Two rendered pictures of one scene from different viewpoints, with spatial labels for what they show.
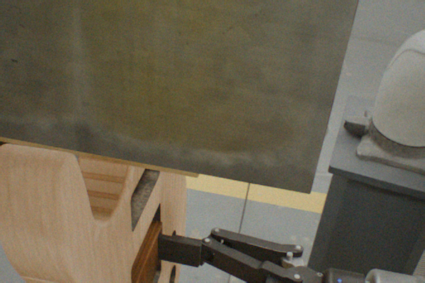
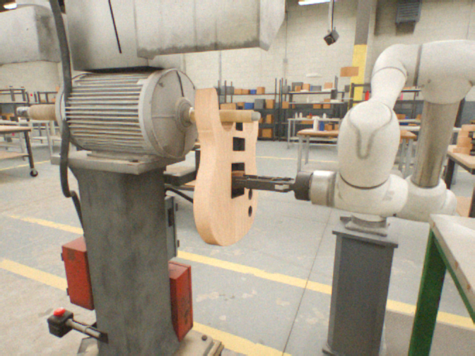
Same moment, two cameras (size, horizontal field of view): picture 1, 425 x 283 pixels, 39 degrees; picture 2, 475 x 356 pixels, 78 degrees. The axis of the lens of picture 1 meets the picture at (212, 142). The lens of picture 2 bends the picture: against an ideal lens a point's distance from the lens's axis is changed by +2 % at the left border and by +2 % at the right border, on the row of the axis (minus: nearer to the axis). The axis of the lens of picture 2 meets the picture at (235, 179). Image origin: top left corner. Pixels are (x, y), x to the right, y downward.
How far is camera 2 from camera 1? 0.54 m
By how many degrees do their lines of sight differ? 30
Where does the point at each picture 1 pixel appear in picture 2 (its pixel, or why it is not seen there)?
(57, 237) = (208, 106)
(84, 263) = (215, 126)
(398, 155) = (365, 226)
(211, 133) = (239, 36)
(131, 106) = (225, 34)
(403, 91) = not seen: hidden behind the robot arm
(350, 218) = (346, 261)
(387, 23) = not seen: hidden behind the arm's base
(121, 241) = (227, 145)
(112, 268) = (224, 147)
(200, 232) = (280, 299)
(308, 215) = not seen: hidden behind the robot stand
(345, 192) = (341, 246)
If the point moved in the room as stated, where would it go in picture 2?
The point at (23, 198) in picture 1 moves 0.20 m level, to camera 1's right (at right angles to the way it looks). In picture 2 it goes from (202, 96) to (288, 95)
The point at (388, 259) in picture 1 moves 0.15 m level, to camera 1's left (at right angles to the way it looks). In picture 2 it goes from (370, 287) to (336, 281)
